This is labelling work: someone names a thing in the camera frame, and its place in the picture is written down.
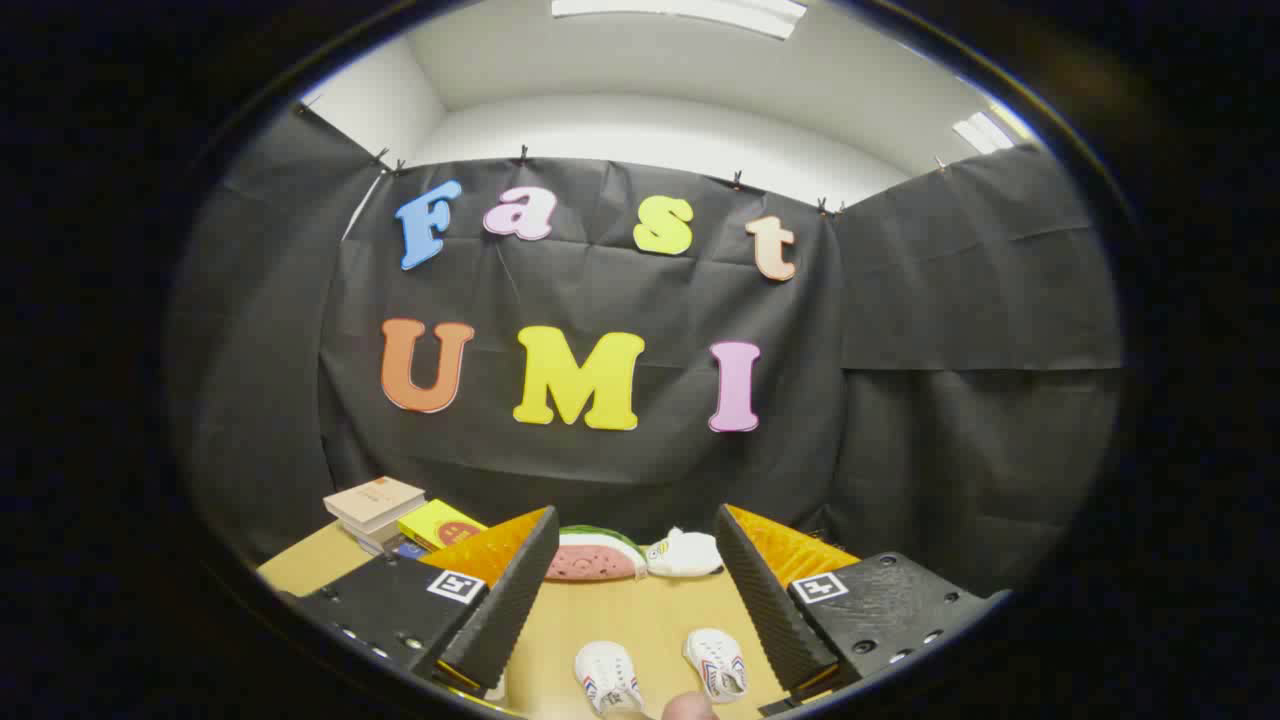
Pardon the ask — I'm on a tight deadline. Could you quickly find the grey book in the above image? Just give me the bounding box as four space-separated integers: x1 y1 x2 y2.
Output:
345 520 406 557

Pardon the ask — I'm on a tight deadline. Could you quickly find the watermelon slice plush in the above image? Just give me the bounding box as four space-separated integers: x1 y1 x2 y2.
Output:
545 525 649 583

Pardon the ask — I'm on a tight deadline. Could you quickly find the ceiling light panel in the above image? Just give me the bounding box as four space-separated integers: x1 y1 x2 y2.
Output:
953 110 1017 154

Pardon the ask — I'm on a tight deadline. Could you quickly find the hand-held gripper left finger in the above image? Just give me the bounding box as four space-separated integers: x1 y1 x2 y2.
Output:
293 506 561 701

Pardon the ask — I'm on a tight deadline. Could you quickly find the white canvas shoe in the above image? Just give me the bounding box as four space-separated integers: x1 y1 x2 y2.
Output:
683 628 749 703
574 640 646 716

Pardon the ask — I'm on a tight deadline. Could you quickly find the yellow book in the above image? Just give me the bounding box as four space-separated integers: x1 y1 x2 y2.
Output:
397 499 488 553

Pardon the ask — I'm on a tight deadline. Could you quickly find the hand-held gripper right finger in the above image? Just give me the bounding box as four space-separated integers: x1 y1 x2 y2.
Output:
713 503 1011 713

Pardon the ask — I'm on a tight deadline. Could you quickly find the black backdrop cloth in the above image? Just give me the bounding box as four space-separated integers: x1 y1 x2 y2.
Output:
165 100 1126 601

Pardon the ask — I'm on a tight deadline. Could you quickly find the white plush toy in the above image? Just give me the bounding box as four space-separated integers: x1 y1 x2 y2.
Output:
645 527 724 578

